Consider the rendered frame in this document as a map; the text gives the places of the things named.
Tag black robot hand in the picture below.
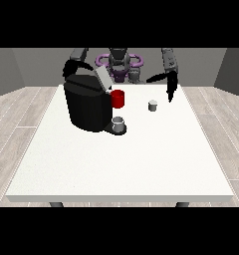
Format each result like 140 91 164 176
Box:
62 59 95 81
145 69 179 104

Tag small grey coffee pod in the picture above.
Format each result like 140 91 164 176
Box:
147 99 158 113

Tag pale grey machine lid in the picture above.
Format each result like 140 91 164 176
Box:
94 65 114 91

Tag black coffee machine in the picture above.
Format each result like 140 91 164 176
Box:
63 73 127 136

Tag red pod holder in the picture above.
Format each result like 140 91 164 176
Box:
111 89 125 110

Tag grey robot trunk purple rings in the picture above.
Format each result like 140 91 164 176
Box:
95 48 145 84

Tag small grey cup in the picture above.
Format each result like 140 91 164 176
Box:
112 116 126 133

